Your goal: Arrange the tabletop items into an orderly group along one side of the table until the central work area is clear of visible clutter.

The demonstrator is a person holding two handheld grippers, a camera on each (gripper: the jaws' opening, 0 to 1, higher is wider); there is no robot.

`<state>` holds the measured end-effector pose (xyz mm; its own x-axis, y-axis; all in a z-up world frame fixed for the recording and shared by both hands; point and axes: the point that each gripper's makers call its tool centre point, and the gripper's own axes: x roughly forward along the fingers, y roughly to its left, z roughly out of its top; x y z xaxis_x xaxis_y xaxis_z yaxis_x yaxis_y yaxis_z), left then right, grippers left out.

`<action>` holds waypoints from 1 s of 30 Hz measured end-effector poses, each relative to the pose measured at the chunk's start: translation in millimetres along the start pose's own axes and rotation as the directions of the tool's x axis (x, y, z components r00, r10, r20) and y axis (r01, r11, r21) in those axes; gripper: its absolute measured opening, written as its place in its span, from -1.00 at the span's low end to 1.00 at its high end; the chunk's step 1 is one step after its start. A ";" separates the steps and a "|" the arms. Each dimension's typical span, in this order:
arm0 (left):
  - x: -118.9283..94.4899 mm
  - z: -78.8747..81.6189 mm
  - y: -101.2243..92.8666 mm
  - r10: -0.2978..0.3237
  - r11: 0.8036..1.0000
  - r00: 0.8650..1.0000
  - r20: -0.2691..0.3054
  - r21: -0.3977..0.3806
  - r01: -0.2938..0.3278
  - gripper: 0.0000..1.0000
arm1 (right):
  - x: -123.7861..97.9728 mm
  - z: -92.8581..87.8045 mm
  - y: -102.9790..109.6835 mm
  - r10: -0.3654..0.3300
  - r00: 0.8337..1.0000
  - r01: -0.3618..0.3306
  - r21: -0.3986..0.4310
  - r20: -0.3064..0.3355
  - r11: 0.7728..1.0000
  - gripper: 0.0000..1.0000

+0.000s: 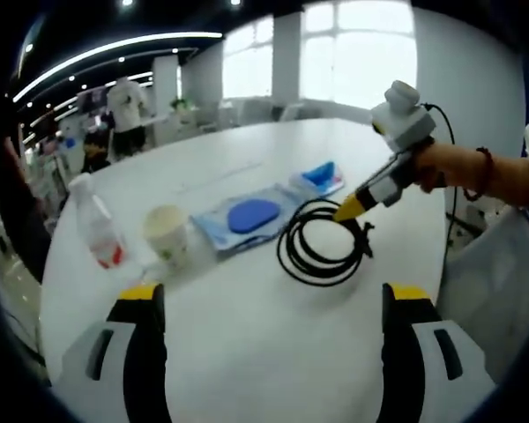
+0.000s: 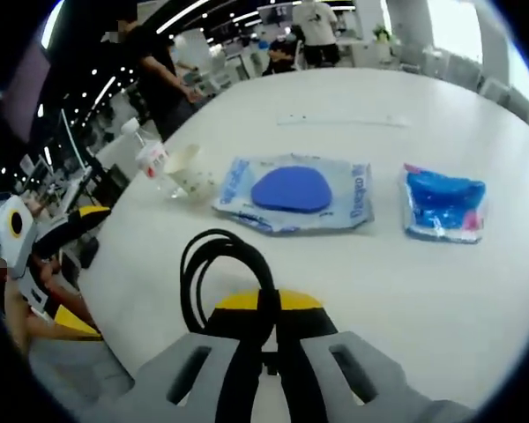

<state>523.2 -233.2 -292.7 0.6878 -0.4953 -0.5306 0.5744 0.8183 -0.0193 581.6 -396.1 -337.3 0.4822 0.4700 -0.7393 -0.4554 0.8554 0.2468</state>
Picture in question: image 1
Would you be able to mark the long ceiling light strip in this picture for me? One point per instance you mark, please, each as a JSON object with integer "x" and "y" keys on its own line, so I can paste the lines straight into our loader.
{"x": 114, "y": 48}

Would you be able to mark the person's white clothing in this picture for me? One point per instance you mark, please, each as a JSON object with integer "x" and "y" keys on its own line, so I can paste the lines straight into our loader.
{"x": 489, "y": 286}

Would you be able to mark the clear plastic water bottle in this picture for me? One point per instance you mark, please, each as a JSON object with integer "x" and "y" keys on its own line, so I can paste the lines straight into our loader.
{"x": 99, "y": 224}

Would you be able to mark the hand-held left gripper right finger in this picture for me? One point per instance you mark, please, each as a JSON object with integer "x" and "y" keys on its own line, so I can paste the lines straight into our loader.
{"x": 401, "y": 352}

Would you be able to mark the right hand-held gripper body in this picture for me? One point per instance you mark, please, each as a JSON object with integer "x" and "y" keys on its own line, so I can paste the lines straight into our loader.
{"x": 403, "y": 123}

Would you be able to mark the green potted plant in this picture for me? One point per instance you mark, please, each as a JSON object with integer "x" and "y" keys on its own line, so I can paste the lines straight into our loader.
{"x": 181, "y": 103}

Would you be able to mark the white tabletop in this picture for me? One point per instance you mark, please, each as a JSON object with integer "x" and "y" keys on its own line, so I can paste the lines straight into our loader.
{"x": 255, "y": 335}

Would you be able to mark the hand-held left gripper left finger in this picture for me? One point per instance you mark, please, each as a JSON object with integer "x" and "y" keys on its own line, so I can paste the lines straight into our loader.
{"x": 145, "y": 352}

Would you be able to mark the small blue plastic packet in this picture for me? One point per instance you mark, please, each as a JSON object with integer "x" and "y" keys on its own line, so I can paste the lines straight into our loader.
{"x": 319, "y": 176}

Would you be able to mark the blue mouse pad package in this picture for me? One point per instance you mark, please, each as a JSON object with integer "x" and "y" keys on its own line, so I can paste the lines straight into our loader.
{"x": 251, "y": 216}

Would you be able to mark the white paper cup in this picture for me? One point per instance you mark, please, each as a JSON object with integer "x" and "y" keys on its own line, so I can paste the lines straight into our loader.
{"x": 167, "y": 233}

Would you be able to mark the person's right hand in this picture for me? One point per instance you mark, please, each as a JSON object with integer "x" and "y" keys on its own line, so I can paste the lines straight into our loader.
{"x": 441, "y": 165}

